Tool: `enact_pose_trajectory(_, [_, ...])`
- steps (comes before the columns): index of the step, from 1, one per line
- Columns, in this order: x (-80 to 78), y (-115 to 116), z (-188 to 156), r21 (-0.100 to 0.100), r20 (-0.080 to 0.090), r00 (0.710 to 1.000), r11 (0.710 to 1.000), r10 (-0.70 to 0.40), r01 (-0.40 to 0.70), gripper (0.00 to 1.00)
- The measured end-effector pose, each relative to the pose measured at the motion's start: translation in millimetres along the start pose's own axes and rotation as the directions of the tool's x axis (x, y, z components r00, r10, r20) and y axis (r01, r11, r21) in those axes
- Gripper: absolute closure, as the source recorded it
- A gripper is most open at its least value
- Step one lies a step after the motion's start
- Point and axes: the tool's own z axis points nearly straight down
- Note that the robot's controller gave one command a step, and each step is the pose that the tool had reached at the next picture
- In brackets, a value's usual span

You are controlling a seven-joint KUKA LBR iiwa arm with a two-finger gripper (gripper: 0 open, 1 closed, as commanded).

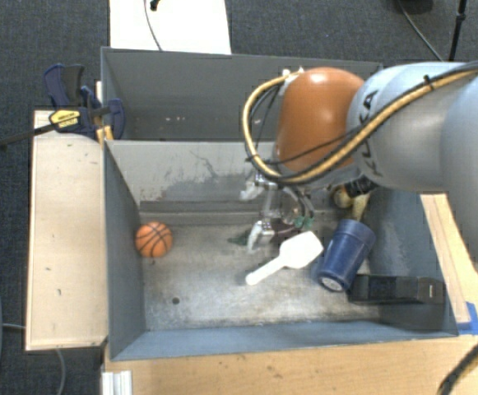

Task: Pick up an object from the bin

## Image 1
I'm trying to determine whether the white plastic scoop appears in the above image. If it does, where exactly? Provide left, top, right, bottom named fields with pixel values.
left=244, top=230, right=325, bottom=286

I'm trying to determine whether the grey metal bin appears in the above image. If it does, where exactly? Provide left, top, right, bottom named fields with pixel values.
left=100, top=46, right=460, bottom=362

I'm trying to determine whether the dark blue cup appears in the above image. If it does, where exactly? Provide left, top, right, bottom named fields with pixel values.
left=317, top=218, right=378, bottom=294

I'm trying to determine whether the orange basketball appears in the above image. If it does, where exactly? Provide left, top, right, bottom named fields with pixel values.
left=134, top=221, right=174, bottom=258

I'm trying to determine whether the black box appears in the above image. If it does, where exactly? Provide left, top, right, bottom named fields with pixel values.
left=347, top=273, right=447, bottom=306

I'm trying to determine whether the pale wood board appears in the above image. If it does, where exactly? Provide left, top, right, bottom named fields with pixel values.
left=25, top=109, right=109, bottom=351

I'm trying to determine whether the black cylinder on white bracket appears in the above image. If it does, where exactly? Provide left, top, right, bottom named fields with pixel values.
left=331, top=177, right=378, bottom=223

